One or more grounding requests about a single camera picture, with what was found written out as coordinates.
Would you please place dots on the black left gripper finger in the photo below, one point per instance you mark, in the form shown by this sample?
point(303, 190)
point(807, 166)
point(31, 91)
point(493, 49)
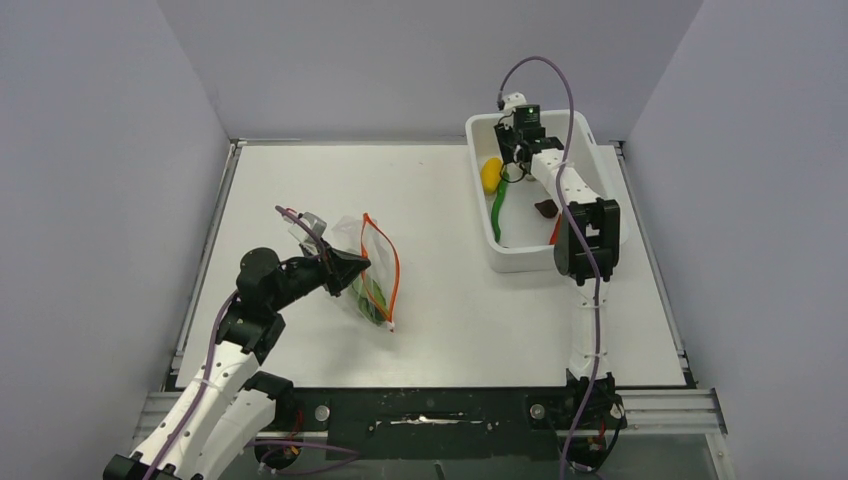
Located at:
point(345, 266)
point(339, 280)

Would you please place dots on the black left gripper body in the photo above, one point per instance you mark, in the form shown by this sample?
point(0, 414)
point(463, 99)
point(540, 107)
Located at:
point(301, 277)

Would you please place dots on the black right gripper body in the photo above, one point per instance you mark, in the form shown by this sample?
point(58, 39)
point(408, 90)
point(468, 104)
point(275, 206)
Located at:
point(508, 137)

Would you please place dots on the clear orange zip bag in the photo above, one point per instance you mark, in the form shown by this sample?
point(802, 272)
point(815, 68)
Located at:
point(363, 236)

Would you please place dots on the green leafy vegetable toy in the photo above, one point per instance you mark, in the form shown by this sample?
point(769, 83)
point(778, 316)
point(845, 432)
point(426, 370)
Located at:
point(370, 300)

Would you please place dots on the yellow corn toy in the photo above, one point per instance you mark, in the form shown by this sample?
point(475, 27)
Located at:
point(490, 175)

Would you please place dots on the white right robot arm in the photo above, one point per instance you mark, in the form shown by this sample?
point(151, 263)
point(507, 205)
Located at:
point(586, 249)

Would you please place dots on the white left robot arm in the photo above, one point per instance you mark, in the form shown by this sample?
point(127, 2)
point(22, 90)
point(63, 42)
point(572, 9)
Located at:
point(231, 399)

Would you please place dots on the green chili pepper toy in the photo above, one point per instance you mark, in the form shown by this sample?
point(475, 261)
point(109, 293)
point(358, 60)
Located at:
point(499, 197)

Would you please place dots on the brown mushroom toy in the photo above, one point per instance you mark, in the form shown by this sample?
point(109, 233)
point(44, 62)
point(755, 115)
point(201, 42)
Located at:
point(548, 209)

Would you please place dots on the white plastic bin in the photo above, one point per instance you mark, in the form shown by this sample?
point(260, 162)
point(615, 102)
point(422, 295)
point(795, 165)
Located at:
point(524, 244)

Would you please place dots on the orange carrot toy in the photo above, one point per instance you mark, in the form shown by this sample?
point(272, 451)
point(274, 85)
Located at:
point(555, 232)

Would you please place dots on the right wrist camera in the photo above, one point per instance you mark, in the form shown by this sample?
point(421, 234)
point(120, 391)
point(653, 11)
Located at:
point(511, 101)

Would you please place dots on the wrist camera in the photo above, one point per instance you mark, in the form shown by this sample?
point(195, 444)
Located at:
point(308, 233)
point(511, 101)

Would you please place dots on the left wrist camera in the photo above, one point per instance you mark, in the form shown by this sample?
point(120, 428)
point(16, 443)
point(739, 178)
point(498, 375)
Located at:
point(308, 233)

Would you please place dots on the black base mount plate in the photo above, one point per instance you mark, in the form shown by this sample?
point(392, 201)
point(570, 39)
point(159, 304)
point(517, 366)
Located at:
point(535, 423)

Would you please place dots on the aluminium table frame rail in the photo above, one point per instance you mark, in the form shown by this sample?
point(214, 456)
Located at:
point(651, 412)

